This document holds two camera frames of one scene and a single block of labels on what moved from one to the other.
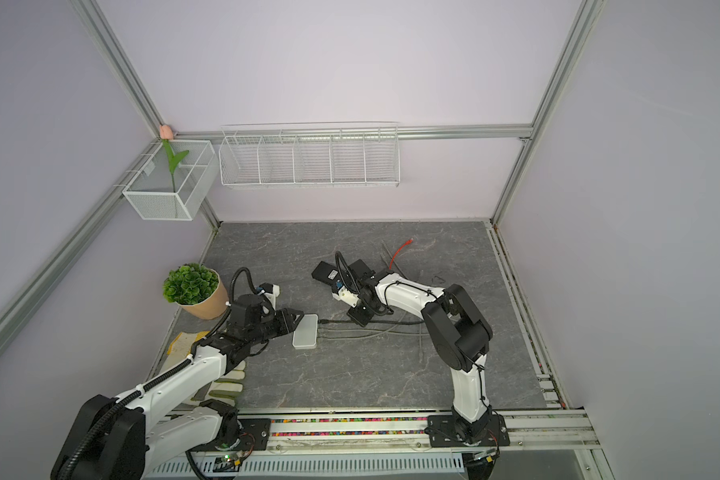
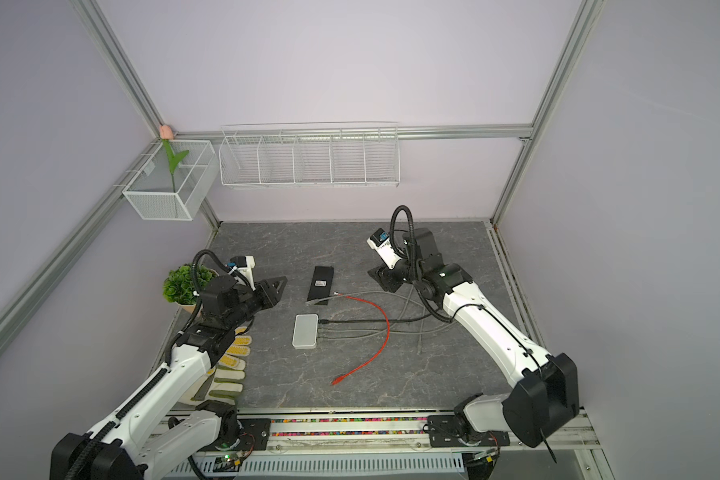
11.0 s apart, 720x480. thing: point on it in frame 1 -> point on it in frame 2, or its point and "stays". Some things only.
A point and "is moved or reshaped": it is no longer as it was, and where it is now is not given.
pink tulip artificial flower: [166, 133] stays
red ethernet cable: [397, 252] is moved or reshaped
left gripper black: [285, 317] -> [266, 291]
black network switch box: [327, 273] is moved or reshaped
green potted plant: [198, 290] stays
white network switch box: [306, 333] stays
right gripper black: [353, 313] -> [386, 278]
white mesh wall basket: [174, 181] stays
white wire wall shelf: [306, 155] stays
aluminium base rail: [389, 432] stays
